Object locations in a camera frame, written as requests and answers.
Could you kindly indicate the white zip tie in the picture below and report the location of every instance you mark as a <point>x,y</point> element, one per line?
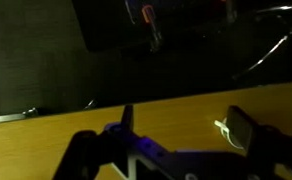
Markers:
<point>223,130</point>

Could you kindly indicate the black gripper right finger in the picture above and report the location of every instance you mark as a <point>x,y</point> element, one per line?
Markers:
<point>241,128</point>

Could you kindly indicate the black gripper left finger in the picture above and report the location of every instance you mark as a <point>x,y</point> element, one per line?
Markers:
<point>128,120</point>

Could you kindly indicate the silver metal bar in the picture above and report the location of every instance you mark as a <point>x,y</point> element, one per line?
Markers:
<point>9,117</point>

